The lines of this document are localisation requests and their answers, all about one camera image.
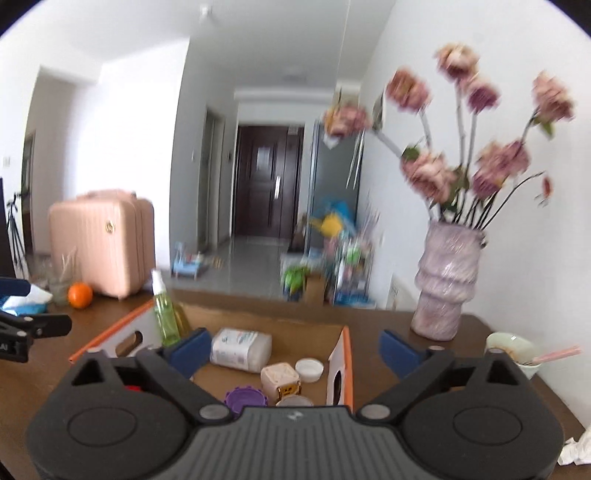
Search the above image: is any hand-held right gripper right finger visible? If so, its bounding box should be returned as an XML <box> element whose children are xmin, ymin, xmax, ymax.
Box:
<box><xmin>359</xmin><ymin>329</ymin><xmax>528</xmax><ymax>424</ymax></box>

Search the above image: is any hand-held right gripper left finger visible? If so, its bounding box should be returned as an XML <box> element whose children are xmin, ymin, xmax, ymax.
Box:
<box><xmin>69</xmin><ymin>327</ymin><xmax>234</xmax><ymax>426</ymax></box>

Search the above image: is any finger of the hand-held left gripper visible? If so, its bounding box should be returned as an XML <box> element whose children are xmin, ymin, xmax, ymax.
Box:
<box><xmin>0</xmin><ymin>311</ymin><xmax>73</xmax><ymax>343</ymax></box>
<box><xmin>0</xmin><ymin>276</ymin><xmax>31</xmax><ymax>297</ymax></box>

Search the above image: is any purple lid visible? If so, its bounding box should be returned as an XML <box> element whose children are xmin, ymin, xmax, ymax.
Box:
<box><xmin>224</xmin><ymin>386</ymin><xmax>269</xmax><ymax>419</ymax></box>

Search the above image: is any white cube jar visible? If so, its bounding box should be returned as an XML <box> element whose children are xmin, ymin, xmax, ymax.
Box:
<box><xmin>260</xmin><ymin>363</ymin><xmax>302</xmax><ymax>405</ymax></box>

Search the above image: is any red cardboard box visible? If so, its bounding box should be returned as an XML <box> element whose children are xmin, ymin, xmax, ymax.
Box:
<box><xmin>69</xmin><ymin>299</ymin><xmax>355</xmax><ymax>412</ymax></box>

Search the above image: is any blue tissue pack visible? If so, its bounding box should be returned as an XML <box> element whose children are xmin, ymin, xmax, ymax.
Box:
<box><xmin>0</xmin><ymin>283</ymin><xmax>52</xmax><ymax>317</ymax></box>

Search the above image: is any green spray bottle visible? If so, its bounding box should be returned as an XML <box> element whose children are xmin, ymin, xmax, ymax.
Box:
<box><xmin>151</xmin><ymin>268</ymin><xmax>182</xmax><ymax>348</ymax></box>

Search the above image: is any orange fruit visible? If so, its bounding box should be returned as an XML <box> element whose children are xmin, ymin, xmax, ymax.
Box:
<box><xmin>67</xmin><ymin>282</ymin><xmax>94</xmax><ymax>309</ymax></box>

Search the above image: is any clear drinking glass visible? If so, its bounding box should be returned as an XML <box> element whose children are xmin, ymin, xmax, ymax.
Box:
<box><xmin>45</xmin><ymin>250</ymin><xmax>78</xmax><ymax>306</ymax></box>

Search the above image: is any white plastic jar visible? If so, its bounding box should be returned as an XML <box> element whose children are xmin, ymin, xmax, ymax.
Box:
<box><xmin>209</xmin><ymin>327</ymin><xmax>273</xmax><ymax>374</ymax></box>

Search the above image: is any black tripod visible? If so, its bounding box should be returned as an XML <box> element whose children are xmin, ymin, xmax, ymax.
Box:
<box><xmin>4</xmin><ymin>191</ymin><xmax>29</xmax><ymax>280</ymax></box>

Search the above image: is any pink textured vase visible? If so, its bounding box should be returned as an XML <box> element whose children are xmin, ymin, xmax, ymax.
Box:
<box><xmin>410</xmin><ymin>220</ymin><xmax>486</xmax><ymax>342</ymax></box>

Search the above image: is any blue floor toy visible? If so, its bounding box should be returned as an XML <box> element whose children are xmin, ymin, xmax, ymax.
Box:
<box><xmin>171</xmin><ymin>244</ymin><xmax>209</xmax><ymax>280</ymax></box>

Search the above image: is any white round lid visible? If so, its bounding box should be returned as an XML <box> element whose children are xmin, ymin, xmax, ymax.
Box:
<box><xmin>294</xmin><ymin>357</ymin><xmax>325</xmax><ymax>383</ymax></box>

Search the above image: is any cluttered storage cart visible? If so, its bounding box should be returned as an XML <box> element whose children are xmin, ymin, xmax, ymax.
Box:
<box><xmin>329</xmin><ymin>230</ymin><xmax>378</xmax><ymax>308</ymax></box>

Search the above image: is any pink suitcase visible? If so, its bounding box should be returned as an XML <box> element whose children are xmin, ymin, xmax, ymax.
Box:
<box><xmin>48</xmin><ymin>189</ymin><xmax>156</xmax><ymax>302</ymax></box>

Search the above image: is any small brown cardboard box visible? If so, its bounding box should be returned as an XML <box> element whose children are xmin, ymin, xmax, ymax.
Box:
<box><xmin>302</xmin><ymin>274</ymin><xmax>327</xmax><ymax>304</ymax></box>

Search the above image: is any pale green bowl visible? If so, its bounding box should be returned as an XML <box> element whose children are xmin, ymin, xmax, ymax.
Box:
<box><xmin>485</xmin><ymin>332</ymin><xmax>541</xmax><ymax>380</ymax></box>

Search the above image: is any green printed pack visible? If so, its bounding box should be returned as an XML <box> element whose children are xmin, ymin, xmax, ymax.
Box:
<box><xmin>281</xmin><ymin>264</ymin><xmax>310</xmax><ymax>302</ymax></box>

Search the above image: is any yellow toy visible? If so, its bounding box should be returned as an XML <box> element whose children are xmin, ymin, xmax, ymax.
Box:
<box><xmin>318</xmin><ymin>213</ymin><xmax>345</xmax><ymax>239</ymax></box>

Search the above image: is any blue bag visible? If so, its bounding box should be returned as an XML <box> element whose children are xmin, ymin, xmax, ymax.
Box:
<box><xmin>318</xmin><ymin>198</ymin><xmax>359</xmax><ymax>232</ymax></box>

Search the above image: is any pink spoon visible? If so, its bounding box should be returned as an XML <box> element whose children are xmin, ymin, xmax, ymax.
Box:
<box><xmin>522</xmin><ymin>344</ymin><xmax>584</xmax><ymax>366</ymax></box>

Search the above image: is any grey interior door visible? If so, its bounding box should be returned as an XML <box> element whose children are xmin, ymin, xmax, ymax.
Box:
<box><xmin>198</xmin><ymin>108</ymin><xmax>228</xmax><ymax>251</ymax></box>

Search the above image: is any dried pink flower bouquet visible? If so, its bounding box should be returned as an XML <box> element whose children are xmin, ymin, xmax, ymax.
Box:
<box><xmin>321</xmin><ymin>43</ymin><xmax>576</xmax><ymax>230</ymax></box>

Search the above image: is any dark brown entrance door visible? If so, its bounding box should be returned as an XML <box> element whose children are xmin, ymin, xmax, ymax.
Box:
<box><xmin>233</xmin><ymin>124</ymin><xmax>306</xmax><ymax>240</ymax></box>

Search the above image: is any grey refrigerator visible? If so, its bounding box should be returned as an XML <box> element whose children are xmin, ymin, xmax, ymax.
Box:
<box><xmin>310</xmin><ymin>121</ymin><xmax>366</xmax><ymax>256</ymax></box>

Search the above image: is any crumpled white tissue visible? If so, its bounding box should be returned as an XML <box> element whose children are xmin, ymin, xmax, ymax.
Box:
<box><xmin>557</xmin><ymin>426</ymin><xmax>591</xmax><ymax>466</ymax></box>

